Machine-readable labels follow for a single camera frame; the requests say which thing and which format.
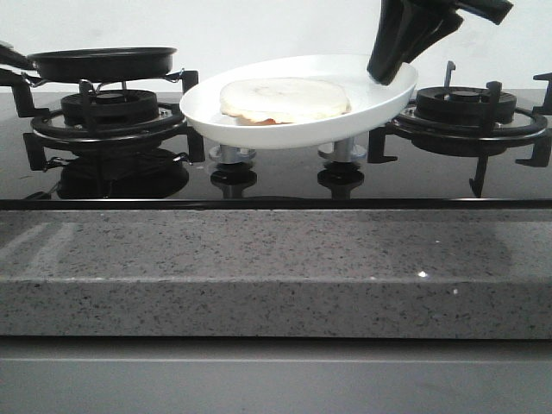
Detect right black pan support grate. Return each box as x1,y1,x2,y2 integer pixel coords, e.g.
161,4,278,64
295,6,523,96
367,60,551,197

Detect left black gas burner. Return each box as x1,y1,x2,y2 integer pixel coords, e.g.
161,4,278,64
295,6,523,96
61,90,159,126

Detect silver stove knob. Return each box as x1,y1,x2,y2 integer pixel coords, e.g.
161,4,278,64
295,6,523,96
317,138,367,163
209,144,256,165

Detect chrome wire pan reducer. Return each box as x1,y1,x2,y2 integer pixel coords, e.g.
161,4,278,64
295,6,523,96
20,68,186,91

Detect black gas burner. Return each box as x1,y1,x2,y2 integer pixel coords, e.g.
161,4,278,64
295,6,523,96
414,86,491,126
61,90,159,126

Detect black pan support grate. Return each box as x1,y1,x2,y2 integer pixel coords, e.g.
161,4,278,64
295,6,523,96
1,69,205,171
367,60,551,197

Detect left black pan support grate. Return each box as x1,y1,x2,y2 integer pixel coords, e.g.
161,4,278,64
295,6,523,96
1,69,205,171

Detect black frying pan green handle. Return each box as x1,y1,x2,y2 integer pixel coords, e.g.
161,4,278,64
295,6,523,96
1,45,177,83

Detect black glass gas cooktop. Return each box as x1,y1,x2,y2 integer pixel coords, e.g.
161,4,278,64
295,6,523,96
1,94,551,210

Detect right silver stove knob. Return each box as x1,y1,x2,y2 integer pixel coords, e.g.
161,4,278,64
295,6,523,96
317,138,367,163

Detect white ceramic plate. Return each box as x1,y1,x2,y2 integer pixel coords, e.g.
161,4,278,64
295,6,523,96
179,54,418,150

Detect right black gas burner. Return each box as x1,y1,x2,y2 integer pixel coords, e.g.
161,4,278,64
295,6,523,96
414,86,491,126

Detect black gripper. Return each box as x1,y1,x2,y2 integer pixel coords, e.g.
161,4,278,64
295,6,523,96
367,0,513,85

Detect left silver stove knob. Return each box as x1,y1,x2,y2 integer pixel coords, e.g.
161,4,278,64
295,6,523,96
209,144,256,165

